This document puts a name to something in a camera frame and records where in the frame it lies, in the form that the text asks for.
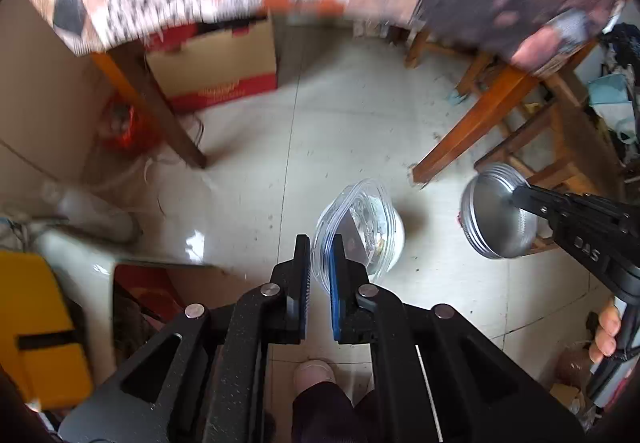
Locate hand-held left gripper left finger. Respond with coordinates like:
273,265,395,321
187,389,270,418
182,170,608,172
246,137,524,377
57,234,314,443

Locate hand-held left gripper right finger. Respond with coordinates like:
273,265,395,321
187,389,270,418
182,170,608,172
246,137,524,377
327,234,586,443

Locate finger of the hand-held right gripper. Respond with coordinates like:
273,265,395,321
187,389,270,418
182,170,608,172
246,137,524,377
507,183,632,237

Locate metal tin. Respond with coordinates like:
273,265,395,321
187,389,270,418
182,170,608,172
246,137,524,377
460,163,539,260

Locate clear plastic container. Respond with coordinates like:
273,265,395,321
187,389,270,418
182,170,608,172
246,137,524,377
311,178,406,297

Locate person's right hand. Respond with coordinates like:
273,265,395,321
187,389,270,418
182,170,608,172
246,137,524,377
589,298,626,366

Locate person's pink slipper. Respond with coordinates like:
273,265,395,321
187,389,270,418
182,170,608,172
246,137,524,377
292,359,337,392

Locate wooden stool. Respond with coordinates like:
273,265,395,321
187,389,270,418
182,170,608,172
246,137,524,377
404,28,609,254

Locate person's leg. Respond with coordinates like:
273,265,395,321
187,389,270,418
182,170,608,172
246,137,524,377
290,380,381,443

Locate blue face masks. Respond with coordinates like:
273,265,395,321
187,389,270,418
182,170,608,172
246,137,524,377
587,75,634,124

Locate black clothes pile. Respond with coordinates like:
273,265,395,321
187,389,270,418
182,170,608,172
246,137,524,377
597,23,640,74

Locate white plastic tube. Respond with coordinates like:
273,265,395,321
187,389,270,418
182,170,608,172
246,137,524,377
50,185,144,244

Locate wooden table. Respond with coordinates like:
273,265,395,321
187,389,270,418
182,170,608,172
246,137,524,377
90,0,601,186

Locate red brown cardboard box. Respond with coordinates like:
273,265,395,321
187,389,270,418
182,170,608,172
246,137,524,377
145,13,279,112

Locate red basket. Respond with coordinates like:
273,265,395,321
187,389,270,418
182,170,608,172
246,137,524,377
100,98,166,154

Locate yellow plastic object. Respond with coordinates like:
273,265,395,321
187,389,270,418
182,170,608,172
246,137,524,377
0,250,94,412

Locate white cable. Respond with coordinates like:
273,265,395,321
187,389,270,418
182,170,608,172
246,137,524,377
140,115,206,218

